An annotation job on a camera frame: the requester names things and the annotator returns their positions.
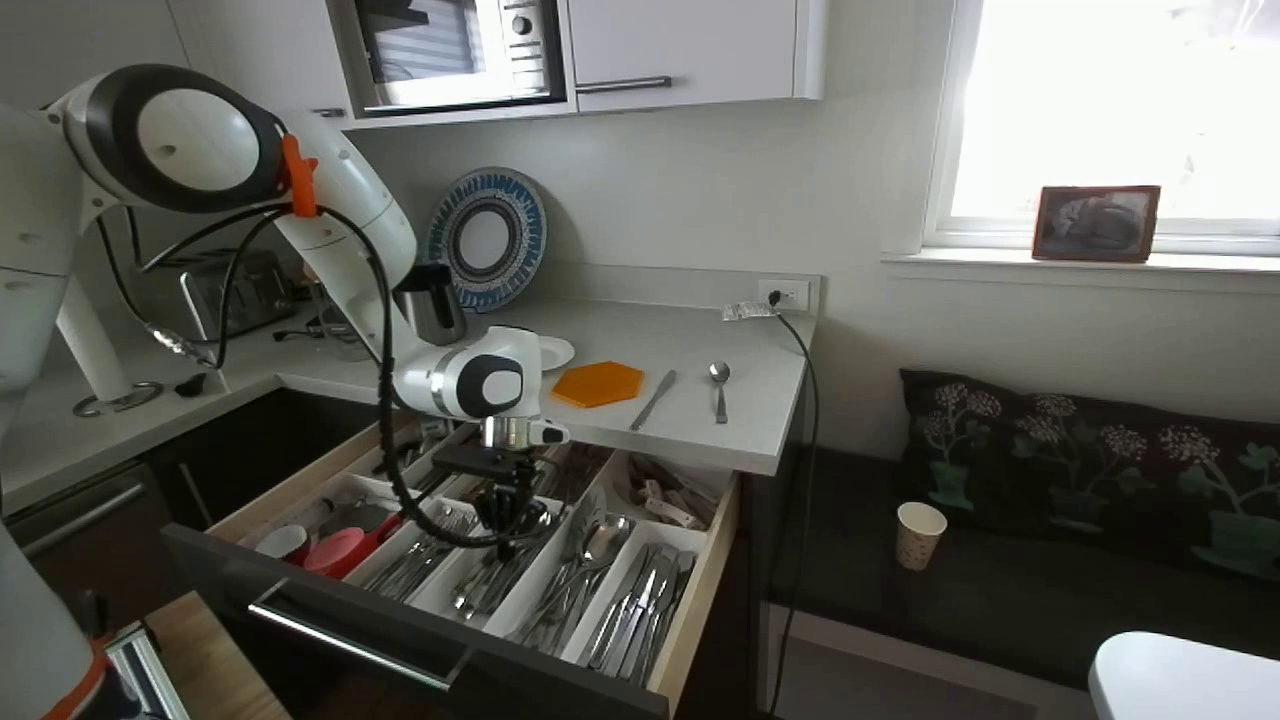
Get dark picture frame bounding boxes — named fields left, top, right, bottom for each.
left=1029, top=178, right=1166, bottom=267

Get large steel spoon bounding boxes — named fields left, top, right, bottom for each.
left=535, top=511, right=632, bottom=650

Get paper cup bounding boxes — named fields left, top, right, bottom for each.
left=892, top=496, right=951, bottom=577

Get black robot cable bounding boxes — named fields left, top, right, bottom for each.
left=91, top=197, right=540, bottom=550

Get red cups in drawer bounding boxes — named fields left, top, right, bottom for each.
left=300, top=522, right=374, bottom=581

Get wooden drawer with dark front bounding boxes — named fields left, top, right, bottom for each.
left=157, top=410, right=746, bottom=720

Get white plate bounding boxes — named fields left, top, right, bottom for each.
left=535, top=331, right=580, bottom=374

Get dark floral cushion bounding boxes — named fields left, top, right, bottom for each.
left=892, top=365, right=1280, bottom=583

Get silver drawer handle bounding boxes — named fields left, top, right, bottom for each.
left=243, top=588, right=477, bottom=694

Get white round lid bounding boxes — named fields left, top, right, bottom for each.
left=254, top=519, right=314, bottom=563

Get orange cable clip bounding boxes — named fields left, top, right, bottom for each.
left=278, top=128, right=329, bottom=224

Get built-in microwave oven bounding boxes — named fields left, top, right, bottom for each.
left=324, top=0, right=572, bottom=120

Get black power cable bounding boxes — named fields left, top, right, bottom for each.
left=725, top=294, right=828, bottom=720

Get dark bench seat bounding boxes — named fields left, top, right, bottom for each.
left=761, top=443, right=1280, bottom=692

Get white cabinet door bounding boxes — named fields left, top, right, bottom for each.
left=563, top=0, right=832, bottom=113

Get white cutlery tray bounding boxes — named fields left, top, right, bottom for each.
left=254, top=434, right=707, bottom=680

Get window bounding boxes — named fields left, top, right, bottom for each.
left=930, top=0, right=1280, bottom=259

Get steel table knife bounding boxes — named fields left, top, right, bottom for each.
left=588, top=550, right=674, bottom=671
left=623, top=365, right=684, bottom=434
left=617, top=541, right=696, bottom=671

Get silver cabinet handle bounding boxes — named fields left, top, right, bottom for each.
left=572, top=70, right=682, bottom=101

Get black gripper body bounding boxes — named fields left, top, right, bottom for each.
left=467, top=443, right=545, bottom=533

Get steel fork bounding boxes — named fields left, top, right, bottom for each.
left=369, top=533, right=451, bottom=600

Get small steel utensil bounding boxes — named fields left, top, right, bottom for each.
left=627, top=454, right=717, bottom=533

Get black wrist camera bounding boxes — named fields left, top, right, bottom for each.
left=431, top=434, right=504, bottom=487

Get blue patterned plate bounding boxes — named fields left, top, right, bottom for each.
left=426, top=164, right=556, bottom=319

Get white wall outlet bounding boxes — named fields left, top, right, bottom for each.
left=755, top=273, right=812, bottom=319

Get white table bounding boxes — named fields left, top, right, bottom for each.
left=1083, top=626, right=1280, bottom=720

